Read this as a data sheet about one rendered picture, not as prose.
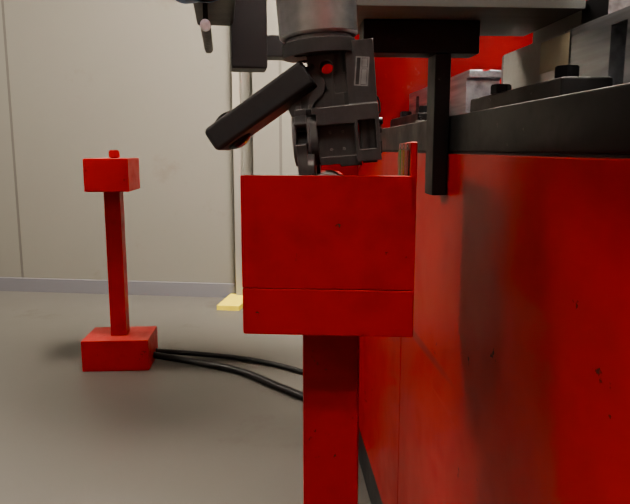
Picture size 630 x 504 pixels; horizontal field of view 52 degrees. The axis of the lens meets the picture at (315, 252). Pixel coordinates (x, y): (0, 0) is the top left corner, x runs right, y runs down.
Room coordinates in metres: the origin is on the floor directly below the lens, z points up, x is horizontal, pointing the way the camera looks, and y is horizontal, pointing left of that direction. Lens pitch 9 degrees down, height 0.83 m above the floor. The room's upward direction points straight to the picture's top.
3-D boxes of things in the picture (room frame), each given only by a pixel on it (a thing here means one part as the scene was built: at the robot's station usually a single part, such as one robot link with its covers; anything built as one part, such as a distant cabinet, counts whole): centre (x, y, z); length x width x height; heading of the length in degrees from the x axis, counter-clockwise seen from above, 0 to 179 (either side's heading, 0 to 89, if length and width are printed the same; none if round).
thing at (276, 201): (0.68, -0.02, 0.75); 0.20 x 0.16 x 0.18; 176
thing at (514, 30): (0.84, -0.17, 1.00); 0.26 x 0.18 x 0.01; 94
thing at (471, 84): (1.40, -0.28, 0.92); 0.50 x 0.06 x 0.10; 4
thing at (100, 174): (2.43, 0.76, 0.42); 0.25 x 0.20 x 0.83; 94
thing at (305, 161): (0.61, 0.01, 0.81); 0.05 x 0.02 x 0.09; 176
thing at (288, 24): (0.64, 0.00, 0.95); 0.08 x 0.08 x 0.05
